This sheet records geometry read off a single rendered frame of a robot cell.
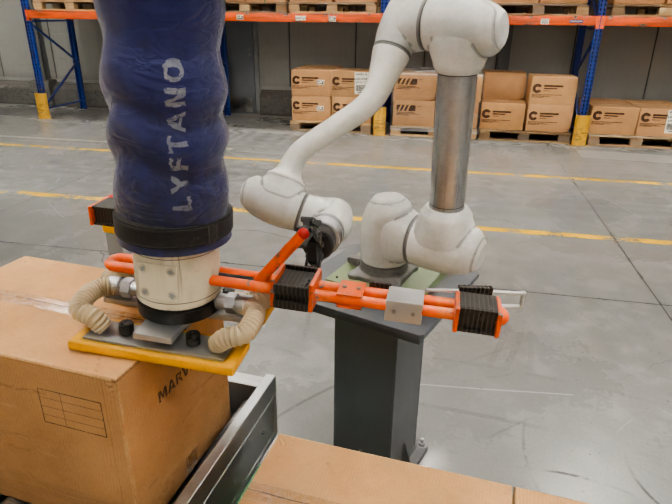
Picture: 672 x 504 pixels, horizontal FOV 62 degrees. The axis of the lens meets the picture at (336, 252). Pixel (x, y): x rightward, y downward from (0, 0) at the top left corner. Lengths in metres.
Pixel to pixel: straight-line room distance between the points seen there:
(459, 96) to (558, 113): 6.81
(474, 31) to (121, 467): 1.21
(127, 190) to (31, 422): 0.54
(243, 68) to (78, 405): 9.00
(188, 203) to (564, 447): 1.89
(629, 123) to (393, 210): 6.99
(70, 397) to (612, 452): 2.01
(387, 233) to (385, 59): 0.51
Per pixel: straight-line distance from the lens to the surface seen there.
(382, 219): 1.68
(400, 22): 1.51
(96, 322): 1.20
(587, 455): 2.51
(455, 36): 1.45
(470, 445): 2.40
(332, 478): 1.44
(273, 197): 1.38
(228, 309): 1.16
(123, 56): 0.99
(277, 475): 1.45
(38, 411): 1.30
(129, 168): 1.04
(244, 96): 10.02
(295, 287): 1.05
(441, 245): 1.61
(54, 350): 1.25
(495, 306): 1.07
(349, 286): 1.09
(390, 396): 1.92
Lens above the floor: 1.56
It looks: 23 degrees down
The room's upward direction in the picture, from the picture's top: 1 degrees clockwise
